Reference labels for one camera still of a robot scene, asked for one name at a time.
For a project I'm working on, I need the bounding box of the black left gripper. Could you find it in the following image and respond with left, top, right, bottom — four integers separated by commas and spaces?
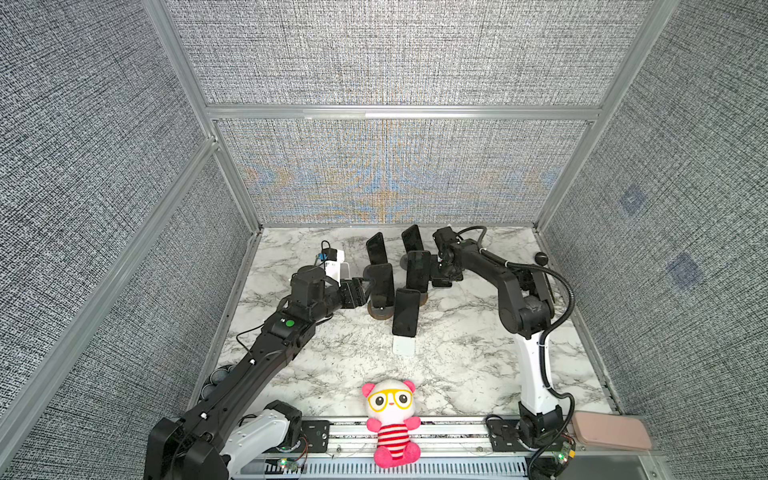
310, 277, 375, 324

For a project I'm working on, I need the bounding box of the black front phone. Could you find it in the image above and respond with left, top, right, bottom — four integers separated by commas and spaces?
392, 288, 421, 338

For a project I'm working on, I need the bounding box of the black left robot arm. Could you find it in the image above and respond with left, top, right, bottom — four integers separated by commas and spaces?
143, 265, 373, 479

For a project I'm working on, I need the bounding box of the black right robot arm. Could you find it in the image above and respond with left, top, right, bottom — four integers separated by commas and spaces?
433, 227, 574, 450

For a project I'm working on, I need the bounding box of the black phone right wooden stand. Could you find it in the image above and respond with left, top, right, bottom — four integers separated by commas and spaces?
406, 250, 431, 294

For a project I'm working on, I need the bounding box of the white front phone stand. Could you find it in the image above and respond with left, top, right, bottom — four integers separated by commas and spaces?
392, 336, 416, 357

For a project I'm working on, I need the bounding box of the pink panda plush toy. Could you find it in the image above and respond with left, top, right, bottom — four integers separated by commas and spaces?
361, 379, 422, 469

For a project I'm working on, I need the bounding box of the pink pad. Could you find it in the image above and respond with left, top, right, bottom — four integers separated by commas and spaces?
572, 411, 653, 451

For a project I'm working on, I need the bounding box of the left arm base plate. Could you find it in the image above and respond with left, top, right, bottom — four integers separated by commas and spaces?
267, 420, 331, 455

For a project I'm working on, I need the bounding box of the aluminium front rail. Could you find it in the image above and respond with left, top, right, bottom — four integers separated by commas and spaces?
229, 416, 673, 479

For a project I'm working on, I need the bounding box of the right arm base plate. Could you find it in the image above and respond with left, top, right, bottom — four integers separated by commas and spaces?
484, 414, 527, 453

